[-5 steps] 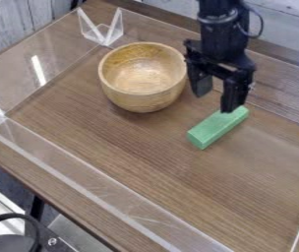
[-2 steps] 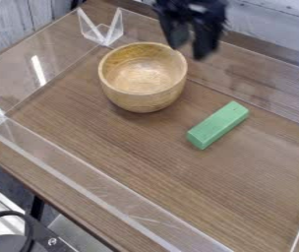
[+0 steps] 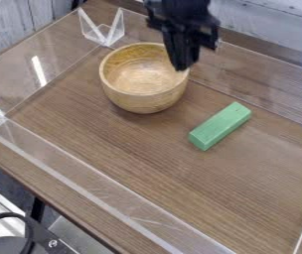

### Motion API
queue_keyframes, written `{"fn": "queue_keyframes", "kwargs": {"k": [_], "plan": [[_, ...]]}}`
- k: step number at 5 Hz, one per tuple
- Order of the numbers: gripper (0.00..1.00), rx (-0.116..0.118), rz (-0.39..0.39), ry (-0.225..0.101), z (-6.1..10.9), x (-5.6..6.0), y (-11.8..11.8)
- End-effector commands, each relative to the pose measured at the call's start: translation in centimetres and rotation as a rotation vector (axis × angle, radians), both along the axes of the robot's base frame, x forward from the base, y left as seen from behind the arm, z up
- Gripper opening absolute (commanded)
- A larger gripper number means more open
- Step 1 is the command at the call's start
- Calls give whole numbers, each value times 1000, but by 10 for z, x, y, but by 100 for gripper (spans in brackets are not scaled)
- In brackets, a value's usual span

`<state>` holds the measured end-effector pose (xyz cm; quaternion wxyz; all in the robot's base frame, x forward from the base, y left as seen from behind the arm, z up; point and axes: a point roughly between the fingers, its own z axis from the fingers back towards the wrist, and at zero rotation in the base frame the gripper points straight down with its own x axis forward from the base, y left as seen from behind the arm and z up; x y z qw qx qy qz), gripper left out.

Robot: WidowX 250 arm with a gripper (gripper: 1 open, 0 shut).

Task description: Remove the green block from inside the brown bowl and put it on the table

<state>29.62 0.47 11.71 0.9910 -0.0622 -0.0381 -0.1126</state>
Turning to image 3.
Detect black metal base plate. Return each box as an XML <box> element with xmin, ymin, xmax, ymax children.
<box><xmin>22</xmin><ymin>217</ymin><xmax>79</xmax><ymax>254</ymax></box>

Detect green rectangular block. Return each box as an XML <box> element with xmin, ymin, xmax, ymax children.
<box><xmin>188</xmin><ymin>102</ymin><xmax>251</xmax><ymax>151</ymax></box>

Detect clear acrylic tray wall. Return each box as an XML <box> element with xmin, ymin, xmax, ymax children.
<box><xmin>0</xmin><ymin>0</ymin><xmax>302</xmax><ymax>254</ymax></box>

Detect black metal table leg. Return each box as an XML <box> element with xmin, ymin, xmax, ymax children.
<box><xmin>30</xmin><ymin>197</ymin><xmax>45</xmax><ymax>222</ymax></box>

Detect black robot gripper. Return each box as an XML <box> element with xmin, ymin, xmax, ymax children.
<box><xmin>143</xmin><ymin>0</ymin><xmax>220</xmax><ymax>71</ymax></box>

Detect clear acrylic corner bracket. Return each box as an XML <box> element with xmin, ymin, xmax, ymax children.
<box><xmin>76</xmin><ymin>8</ymin><xmax>124</xmax><ymax>47</ymax></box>

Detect light wooden bowl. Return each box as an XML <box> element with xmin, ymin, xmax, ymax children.
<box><xmin>99</xmin><ymin>43</ymin><xmax>190</xmax><ymax>114</ymax></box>

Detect black cable loop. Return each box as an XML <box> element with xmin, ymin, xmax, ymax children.
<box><xmin>0</xmin><ymin>211</ymin><xmax>36</xmax><ymax>254</ymax></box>

